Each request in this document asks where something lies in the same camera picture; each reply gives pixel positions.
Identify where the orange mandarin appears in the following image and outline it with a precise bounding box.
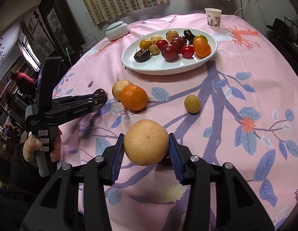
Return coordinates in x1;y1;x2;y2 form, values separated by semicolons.
193;38;211;58
120;85;147;112

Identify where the tan round pear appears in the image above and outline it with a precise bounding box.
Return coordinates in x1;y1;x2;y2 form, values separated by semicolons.
123;119;169;166

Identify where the small yellow-green fruit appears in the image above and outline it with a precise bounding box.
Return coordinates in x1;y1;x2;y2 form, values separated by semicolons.
184;95;201;114

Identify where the dark purple passion fruit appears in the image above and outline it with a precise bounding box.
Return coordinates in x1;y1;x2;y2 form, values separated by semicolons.
134;49;151;63

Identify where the yellow cherry tomato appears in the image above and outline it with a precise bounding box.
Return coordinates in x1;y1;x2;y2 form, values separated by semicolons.
139;39;152;49

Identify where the small tan longan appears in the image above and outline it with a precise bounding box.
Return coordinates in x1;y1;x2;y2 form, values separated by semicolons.
148;44;159;55

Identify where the brown spotted round fruit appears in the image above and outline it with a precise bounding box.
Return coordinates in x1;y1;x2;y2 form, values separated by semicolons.
166;30;179;43

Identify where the pale yellow small fruit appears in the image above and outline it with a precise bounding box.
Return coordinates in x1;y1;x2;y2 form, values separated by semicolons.
150;34;163;45

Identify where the red cherry tomato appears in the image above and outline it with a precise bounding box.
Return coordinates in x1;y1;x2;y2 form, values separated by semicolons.
156;39;168;51

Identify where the green-yellow orange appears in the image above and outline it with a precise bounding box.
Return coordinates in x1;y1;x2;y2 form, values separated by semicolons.
193;34;208;43

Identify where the person's left hand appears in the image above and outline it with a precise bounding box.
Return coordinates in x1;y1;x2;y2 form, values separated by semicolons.
22;127;63;163

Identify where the white round plate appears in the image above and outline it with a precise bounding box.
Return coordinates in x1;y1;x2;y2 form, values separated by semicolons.
121;28;217;75

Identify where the white lidded ceramic jar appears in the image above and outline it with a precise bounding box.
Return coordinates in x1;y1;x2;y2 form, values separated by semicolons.
105;21;130;41

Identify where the standing fan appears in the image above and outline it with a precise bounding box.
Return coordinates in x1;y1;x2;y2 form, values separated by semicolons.
34;35;52;55

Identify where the pink patterned tablecloth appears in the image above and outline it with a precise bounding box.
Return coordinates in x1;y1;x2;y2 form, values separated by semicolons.
53;14;298;228

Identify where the patterned paper cup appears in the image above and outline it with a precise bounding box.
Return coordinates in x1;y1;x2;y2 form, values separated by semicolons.
205;8;222;28

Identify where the black hat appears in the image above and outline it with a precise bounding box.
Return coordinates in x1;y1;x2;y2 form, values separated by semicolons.
266;18;290;35

